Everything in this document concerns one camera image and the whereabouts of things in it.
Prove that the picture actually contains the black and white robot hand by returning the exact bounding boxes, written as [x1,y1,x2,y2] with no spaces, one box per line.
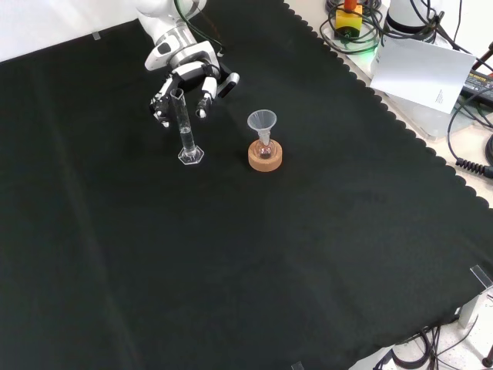
[144,40,233,129]

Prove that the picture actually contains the clear glass graduated cylinder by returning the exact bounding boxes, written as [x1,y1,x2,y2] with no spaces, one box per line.
[169,87,206,166]

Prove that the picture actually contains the clear plastic funnel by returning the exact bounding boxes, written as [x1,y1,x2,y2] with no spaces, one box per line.
[246,109,277,144]

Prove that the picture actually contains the small round-bottom glass flask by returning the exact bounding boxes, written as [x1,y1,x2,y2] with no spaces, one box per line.
[255,133,275,160]

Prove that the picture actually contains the yellow stop button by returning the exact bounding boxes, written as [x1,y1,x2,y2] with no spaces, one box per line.
[334,0,364,42]

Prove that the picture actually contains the black bench cloth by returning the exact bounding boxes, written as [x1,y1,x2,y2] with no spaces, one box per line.
[0,0,493,370]

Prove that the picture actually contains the white cylindrical base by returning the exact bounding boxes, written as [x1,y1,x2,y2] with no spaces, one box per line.
[384,0,438,35]

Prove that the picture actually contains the white paper sheet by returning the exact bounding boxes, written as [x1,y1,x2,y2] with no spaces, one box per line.
[368,37,478,115]

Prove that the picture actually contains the pale board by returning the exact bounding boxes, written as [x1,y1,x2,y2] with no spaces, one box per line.
[371,53,463,140]

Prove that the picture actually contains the black power adapter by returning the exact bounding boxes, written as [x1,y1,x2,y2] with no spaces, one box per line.
[461,71,493,104]

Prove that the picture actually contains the white bench leg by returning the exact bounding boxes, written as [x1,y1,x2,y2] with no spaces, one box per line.
[457,287,493,329]

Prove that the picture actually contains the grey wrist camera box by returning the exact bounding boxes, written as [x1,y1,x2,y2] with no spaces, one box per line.
[216,72,240,99]

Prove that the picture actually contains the cork ring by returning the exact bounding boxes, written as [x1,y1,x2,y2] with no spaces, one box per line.
[247,139,284,172]

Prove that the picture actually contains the black looped cable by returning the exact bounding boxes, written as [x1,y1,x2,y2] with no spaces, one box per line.
[318,0,386,55]

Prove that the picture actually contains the black cables on base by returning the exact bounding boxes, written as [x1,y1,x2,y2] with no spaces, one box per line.
[407,0,475,51]

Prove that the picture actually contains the black coiled cable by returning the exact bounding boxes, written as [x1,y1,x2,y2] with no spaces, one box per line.
[446,96,493,179]

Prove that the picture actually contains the black floor cables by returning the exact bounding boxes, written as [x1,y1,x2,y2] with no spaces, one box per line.
[379,325,493,370]

